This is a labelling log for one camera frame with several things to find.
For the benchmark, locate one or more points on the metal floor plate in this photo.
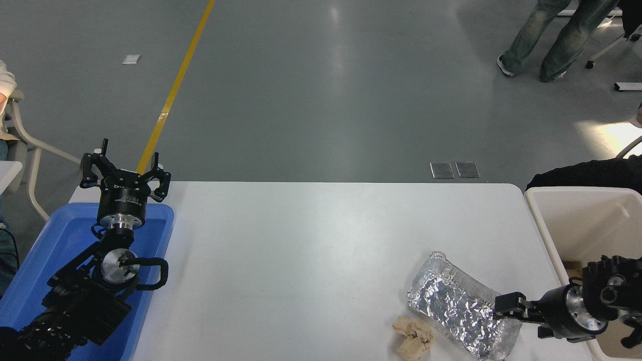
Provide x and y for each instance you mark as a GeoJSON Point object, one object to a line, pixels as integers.
{"type": "Point", "coordinates": [442, 170]}
{"type": "Point", "coordinates": [467, 169]}

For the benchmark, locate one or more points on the small white side table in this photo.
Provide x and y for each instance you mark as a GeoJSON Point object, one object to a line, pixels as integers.
{"type": "Point", "coordinates": [7, 173]}

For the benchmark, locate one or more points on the person in dark sleeve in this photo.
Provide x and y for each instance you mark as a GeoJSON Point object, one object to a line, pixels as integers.
{"type": "Point", "coordinates": [592, 175]}

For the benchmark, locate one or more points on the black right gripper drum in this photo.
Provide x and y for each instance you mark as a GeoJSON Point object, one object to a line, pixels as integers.
{"type": "Point", "coordinates": [555, 308]}

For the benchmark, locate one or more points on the large pale bin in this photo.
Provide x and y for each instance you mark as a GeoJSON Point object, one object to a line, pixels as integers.
{"type": "Point", "coordinates": [592, 220]}

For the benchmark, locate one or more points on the walking person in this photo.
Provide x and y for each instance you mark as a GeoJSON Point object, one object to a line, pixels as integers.
{"type": "Point", "coordinates": [531, 35]}

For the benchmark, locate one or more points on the crumpled tan paper ball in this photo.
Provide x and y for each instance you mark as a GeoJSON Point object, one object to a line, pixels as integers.
{"type": "Point", "coordinates": [414, 338]}

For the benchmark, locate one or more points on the white curved chair frame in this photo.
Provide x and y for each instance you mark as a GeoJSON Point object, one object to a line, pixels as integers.
{"type": "Point", "coordinates": [629, 146]}

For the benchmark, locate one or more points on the seated person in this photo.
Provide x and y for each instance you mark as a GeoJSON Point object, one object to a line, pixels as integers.
{"type": "Point", "coordinates": [6, 75]}

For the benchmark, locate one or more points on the white frame chair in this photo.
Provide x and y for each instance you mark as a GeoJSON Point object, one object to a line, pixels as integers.
{"type": "Point", "coordinates": [32, 170]}

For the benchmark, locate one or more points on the white floor bar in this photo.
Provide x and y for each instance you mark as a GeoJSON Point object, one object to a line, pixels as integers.
{"type": "Point", "coordinates": [628, 86]}

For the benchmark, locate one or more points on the silver foil tray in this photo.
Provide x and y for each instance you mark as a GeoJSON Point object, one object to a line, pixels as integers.
{"type": "Point", "coordinates": [456, 306]}

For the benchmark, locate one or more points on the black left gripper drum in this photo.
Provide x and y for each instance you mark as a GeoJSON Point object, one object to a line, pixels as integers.
{"type": "Point", "coordinates": [123, 198]}

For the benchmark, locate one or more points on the office chair white base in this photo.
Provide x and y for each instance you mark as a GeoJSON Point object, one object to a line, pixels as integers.
{"type": "Point", "coordinates": [609, 48]}

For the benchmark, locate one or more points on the blue plastic tray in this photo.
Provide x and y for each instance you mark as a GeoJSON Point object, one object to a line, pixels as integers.
{"type": "Point", "coordinates": [60, 240]}

